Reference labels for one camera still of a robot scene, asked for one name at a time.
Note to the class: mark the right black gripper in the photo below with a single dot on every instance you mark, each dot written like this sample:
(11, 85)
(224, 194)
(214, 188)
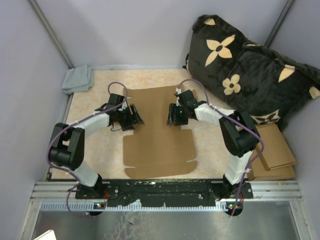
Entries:
(172, 116)

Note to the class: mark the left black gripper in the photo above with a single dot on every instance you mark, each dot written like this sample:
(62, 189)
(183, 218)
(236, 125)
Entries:
(133, 119)

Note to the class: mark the brown cardboard box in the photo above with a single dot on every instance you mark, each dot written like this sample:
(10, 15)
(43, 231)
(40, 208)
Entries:
(156, 149)

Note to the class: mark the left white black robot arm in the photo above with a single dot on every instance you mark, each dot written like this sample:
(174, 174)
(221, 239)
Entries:
(66, 150)

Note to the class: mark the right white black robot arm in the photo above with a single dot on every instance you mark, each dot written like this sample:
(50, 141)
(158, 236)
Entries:
(239, 134)

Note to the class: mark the lower folded cardboard box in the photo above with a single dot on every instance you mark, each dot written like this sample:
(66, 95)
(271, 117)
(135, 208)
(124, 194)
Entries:
(259, 173)

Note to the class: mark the folded cardboard box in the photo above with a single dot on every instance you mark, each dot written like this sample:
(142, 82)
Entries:
(259, 173)
(275, 147)

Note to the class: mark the upper folded cardboard box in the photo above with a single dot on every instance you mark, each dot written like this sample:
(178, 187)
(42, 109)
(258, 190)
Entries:
(275, 147)

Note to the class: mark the folded grey cloth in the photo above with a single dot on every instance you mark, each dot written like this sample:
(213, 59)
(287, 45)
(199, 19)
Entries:
(79, 79)

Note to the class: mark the black plush flower-pattern bag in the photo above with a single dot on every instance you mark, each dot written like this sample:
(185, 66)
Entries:
(248, 76)

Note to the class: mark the white paper corner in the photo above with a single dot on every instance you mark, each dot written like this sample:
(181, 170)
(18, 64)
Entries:
(48, 235)

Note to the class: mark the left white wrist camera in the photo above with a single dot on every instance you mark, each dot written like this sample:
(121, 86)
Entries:
(123, 107)

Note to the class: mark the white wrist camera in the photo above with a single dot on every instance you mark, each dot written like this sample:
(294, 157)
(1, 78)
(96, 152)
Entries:
(123, 107)
(178, 91)

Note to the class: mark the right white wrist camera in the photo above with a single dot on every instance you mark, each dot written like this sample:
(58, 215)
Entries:
(178, 91)

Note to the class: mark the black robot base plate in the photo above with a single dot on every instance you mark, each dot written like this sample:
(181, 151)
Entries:
(155, 193)

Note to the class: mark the aluminium front rail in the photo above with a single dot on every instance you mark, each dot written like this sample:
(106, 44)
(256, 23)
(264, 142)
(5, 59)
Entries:
(60, 196)

